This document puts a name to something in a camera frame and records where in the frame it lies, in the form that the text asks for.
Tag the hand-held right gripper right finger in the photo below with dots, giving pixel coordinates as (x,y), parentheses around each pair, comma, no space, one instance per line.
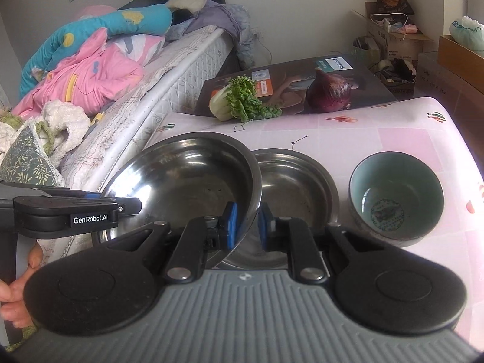
(266,230)

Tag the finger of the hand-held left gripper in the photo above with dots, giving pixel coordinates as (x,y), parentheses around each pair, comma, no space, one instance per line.
(92,195)

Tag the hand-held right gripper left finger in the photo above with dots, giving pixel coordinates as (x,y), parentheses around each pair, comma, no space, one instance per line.
(231,225)

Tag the small stainless steel bowl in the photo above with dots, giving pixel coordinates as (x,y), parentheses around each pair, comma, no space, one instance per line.
(295,185)

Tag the shallow stainless steel plate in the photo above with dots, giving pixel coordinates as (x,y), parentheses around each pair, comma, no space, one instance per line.
(181,181)

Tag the teal glazed ceramic bowl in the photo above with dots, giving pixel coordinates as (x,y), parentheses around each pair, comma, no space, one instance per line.
(397,196)

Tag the person's left hand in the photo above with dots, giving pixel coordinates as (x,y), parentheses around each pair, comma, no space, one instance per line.
(15,310)

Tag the green floral pillow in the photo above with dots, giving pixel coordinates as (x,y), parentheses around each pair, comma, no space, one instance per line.
(26,158)

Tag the white fleece blanket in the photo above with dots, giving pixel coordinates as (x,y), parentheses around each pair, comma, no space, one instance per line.
(64,121)

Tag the pink blanket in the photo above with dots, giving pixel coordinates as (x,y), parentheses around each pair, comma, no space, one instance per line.
(94,72)

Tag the green bok choy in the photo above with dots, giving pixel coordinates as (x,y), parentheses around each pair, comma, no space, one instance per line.
(242,98)

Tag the pink patterned tablecloth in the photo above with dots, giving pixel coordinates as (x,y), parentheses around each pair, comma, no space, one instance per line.
(378,136)

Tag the dark printed carton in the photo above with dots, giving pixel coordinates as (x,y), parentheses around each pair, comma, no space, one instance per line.
(291,79)

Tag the white quilted mattress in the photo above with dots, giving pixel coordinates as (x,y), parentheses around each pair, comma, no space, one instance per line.
(181,68)

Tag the pile of colourful bedding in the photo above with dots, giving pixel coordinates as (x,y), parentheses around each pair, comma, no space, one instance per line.
(113,20)

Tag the small open carton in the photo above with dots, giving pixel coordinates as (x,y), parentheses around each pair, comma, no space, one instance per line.
(365,51)

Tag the lavender grey duvet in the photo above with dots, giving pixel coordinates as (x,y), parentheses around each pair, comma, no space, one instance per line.
(219,19)

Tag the cream pillow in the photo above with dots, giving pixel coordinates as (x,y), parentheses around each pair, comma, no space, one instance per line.
(189,2)

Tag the open cardboard box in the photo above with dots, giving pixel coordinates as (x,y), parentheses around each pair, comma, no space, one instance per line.
(400,47)

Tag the grey carton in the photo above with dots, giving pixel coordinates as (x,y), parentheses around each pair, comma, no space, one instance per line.
(435,73)

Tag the pink face mask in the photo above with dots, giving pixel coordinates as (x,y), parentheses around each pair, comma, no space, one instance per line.
(410,29)

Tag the long brown cardboard box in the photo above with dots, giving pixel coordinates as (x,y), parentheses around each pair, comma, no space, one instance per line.
(461,68)

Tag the brown paper bag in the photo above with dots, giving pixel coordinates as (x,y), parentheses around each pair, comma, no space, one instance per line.
(395,0)

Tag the pale green plastic bag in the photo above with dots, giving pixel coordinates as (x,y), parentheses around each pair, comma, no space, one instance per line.
(467,32)

